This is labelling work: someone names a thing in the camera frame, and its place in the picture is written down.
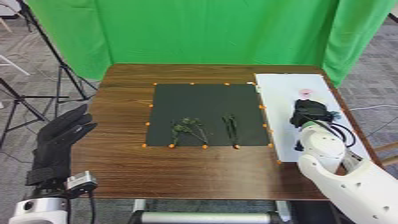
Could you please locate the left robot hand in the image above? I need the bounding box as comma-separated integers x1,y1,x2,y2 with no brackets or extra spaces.
25,104,99,188

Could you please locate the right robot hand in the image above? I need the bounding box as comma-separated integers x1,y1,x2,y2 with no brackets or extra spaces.
288,98,336,129

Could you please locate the pink flower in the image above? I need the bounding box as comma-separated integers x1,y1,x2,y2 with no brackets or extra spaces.
297,88,316,101

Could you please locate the white sheet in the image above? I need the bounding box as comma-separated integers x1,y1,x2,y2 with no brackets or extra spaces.
252,72,373,164

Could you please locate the black tripod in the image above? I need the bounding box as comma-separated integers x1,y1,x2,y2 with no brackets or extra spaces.
0,77,71,148

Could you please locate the green sprig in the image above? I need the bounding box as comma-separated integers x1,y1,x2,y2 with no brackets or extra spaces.
220,113,241,145
179,116,211,145
169,122,186,145

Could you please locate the dark mat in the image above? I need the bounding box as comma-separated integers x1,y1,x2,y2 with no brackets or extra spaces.
142,82,273,148

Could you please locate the black light stand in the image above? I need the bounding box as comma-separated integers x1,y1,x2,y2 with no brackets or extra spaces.
16,0,99,118

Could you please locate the pale grey bar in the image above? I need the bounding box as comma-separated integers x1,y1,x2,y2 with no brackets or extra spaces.
128,198,293,224

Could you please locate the black cable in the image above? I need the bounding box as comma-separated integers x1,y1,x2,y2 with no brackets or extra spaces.
327,122,359,148

